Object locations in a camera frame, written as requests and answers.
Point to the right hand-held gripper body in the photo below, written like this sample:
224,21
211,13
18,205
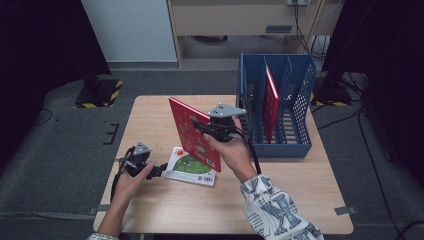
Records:
221,125

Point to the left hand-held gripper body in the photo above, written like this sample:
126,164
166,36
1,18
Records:
138,161

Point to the red picture book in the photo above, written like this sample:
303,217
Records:
190,133
270,116

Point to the white book with green leaf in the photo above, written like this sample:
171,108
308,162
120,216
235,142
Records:
186,166

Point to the blue file rack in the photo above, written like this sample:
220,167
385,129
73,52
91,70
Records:
283,150

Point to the person's left hand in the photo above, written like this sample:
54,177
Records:
128,190

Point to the person's right hand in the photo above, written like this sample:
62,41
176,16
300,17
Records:
235,156

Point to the grey tape strip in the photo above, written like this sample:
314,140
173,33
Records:
345,210
98,210

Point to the black stand with striped base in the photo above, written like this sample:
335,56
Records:
333,98
96,95

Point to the wooden cabinet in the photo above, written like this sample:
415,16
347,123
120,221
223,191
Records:
233,16

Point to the white power strip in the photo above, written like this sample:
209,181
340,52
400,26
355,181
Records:
296,2

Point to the black curtain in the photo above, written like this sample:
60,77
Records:
33,50
393,66

